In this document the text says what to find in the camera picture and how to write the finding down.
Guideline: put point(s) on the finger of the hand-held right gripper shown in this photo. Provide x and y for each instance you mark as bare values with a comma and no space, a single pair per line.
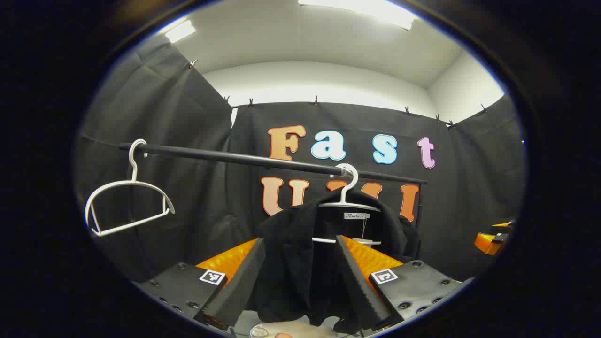
488,243

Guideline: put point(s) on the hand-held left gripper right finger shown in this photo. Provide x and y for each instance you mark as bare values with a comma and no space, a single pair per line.
359,291

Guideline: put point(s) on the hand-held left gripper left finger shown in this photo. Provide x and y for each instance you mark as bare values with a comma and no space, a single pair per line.
239,286

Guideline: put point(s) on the black knit garment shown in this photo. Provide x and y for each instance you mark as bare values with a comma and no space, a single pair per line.
296,263

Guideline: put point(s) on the white plastic clothes hanger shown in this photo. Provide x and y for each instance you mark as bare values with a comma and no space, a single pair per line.
347,204
134,171

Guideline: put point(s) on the black metal clothes rack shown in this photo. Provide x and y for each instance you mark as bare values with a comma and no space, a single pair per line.
235,157

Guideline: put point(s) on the black backdrop cloth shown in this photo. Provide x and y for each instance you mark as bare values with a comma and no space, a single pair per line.
188,117

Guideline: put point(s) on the row of small backdrop clips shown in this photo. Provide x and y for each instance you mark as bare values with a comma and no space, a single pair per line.
316,100

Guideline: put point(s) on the small ceiling light panel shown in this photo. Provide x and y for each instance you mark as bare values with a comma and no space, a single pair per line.
180,31

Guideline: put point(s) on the large ceiling light panel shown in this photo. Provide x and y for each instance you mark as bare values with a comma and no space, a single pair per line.
366,9

